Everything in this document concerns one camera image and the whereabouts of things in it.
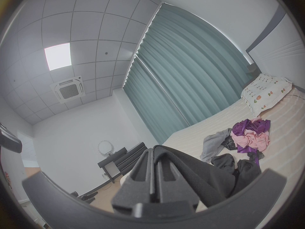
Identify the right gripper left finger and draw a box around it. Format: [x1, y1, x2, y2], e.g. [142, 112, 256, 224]
[112, 148, 155, 216]

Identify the square ceiling light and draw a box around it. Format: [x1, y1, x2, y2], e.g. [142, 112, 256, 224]
[44, 43, 72, 71]

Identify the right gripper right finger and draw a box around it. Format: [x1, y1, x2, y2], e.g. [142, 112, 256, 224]
[154, 160, 200, 212]

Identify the bed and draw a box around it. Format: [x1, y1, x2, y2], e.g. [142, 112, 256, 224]
[162, 5, 305, 212]

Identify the ceiling air conditioner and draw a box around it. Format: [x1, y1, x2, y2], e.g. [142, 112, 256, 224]
[50, 75, 86, 104]

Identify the round white mirror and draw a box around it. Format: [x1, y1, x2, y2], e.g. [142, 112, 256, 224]
[98, 140, 115, 157]

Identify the white printed pillow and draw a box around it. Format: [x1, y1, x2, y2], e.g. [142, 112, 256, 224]
[241, 73, 293, 118]

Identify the pile of clothes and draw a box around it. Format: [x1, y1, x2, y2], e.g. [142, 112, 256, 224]
[222, 118, 272, 167]

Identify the blue-green curtain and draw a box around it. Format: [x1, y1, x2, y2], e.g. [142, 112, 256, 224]
[134, 3, 254, 129]
[122, 55, 189, 142]

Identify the black chest of drawers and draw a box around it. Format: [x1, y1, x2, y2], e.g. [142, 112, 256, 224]
[115, 142, 147, 176]

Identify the black dressing table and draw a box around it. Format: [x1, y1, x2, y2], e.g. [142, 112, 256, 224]
[97, 147, 128, 184]

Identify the black T-shirt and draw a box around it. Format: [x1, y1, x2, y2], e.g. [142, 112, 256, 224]
[152, 145, 262, 208]

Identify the grey garment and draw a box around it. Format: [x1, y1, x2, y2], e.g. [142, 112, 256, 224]
[200, 128, 233, 163]

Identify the grey bedside table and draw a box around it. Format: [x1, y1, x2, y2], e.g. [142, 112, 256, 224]
[247, 63, 259, 82]

